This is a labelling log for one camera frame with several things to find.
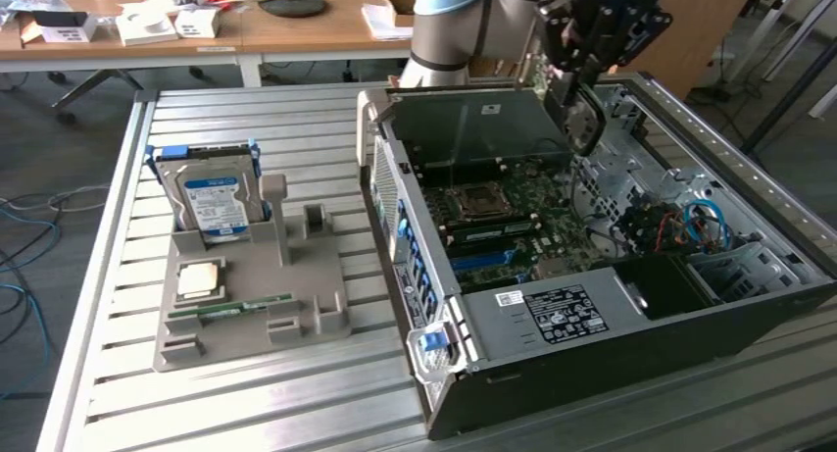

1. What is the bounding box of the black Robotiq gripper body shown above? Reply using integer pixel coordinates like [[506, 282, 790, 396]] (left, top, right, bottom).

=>
[[565, 0, 661, 29]]

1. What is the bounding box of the black graphics card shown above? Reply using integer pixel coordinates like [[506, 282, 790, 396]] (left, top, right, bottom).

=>
[[516, 53, 606, 158]]

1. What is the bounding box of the wooden cabinet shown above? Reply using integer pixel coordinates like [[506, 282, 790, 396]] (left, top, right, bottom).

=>
[[613, 0, 764, 100]]

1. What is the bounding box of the stack of papers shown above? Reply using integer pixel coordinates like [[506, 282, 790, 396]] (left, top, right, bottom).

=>
[[361, 3, 414, 41]]

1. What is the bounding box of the green motherboard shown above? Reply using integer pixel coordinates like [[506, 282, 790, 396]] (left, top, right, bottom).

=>
[[417, 160, 622, 294]]

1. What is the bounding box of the black lamp base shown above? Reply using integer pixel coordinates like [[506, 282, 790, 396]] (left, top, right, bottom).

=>
[[256, 0, 326, 19]]

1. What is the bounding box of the installed RAM stick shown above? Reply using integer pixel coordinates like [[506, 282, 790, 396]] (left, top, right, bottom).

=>
[[448, 221, 534, 245]]

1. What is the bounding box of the blue expansion slot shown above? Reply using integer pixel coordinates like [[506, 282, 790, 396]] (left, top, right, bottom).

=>
[[450, 253, 518, 273]]

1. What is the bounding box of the silver disk bay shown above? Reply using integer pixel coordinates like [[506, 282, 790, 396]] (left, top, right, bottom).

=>
[[685, 240, 802, 304]]

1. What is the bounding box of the small white labelled box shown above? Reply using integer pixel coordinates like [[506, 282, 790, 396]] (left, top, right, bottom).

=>
[[175, 8, 222, 40]]

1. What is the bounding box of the grey power supply unit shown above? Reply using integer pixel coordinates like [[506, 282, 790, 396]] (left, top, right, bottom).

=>
[[456, 268, 649, 363]]

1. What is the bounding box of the white box with tape roll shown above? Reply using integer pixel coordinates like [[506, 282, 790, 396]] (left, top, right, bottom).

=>
[[115, 3, 179, 47]]

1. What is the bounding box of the hard disk with blue rails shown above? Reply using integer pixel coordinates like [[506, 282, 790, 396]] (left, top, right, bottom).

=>
[[144, 138, 273, 245]]

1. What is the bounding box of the blue case latch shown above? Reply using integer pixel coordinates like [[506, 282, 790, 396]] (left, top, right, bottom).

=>
[[417, 331, 453, 355]]

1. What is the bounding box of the grey parts rack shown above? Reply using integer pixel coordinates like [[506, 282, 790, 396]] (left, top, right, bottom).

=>
[[152, 173, 354, 374]]

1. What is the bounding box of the open black PC case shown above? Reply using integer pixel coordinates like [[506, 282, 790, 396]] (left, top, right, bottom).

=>
[[356, 71, 837, 441]]

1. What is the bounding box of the wooden desk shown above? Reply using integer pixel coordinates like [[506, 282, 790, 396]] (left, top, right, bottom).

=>
[[0, 0, 600, 75]]

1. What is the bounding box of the dark wheeled furniture leg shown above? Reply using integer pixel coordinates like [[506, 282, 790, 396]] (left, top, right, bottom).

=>
[[49, 68, 147, 126]]

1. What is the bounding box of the silver CPU chip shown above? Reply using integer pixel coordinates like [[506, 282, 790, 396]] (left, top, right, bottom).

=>
[[176, 263, 221, 299]]

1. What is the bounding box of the green RAM stick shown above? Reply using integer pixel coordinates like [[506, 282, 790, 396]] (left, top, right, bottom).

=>
[[168, 294, 296, 321]]

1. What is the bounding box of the black and white box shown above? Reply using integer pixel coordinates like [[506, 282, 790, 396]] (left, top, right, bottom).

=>
[[31, 10, 100, 44]]

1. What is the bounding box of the red and black wire bundle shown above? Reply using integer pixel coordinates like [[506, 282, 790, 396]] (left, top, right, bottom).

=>
[[657, 211, 718, 252]]

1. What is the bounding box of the blue wire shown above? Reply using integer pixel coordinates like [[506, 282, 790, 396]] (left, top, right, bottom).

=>
[[682, 199, 733, 250]]

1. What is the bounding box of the grey floor cable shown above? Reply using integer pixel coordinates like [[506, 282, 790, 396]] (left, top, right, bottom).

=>
[[0, 184, 112, 214]]

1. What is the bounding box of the blue floor cable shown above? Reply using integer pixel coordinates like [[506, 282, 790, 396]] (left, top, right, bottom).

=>
[[0, 196, 61, 399]]

